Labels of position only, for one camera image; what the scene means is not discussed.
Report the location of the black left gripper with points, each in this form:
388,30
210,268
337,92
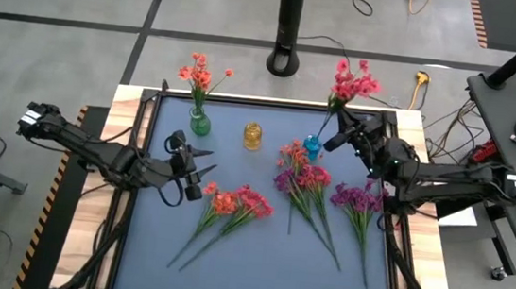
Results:
182,161

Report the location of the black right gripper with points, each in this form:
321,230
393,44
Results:
365,138

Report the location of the pink artificial flower bunch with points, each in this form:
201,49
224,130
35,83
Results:
252,203
315,176
351,84

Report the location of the purple artificial flower bunch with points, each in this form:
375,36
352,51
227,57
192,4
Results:
283,180
357,199

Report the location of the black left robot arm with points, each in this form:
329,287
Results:
96,150

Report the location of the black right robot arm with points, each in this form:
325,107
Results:
449,177

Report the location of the green glass vase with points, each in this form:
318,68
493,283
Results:
200,125

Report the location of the blue glass vase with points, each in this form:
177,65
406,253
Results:
313,147

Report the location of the yellow glass vase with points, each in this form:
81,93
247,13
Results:
252,137

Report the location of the blue table mat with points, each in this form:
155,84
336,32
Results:
249,281

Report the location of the red power strip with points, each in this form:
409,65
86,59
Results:
484,151

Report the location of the white paper sheet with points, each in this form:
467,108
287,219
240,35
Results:
457,216

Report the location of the black mat with striped edge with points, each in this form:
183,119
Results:
56,220

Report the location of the black side desk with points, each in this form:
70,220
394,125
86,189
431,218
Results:
513,159

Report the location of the black hazard-striped floor mat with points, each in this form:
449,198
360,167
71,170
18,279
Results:
502,21

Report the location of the black caster wheel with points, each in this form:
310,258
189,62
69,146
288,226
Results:
498,273

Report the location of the black aluminium table frame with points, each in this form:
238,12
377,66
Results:
148,105

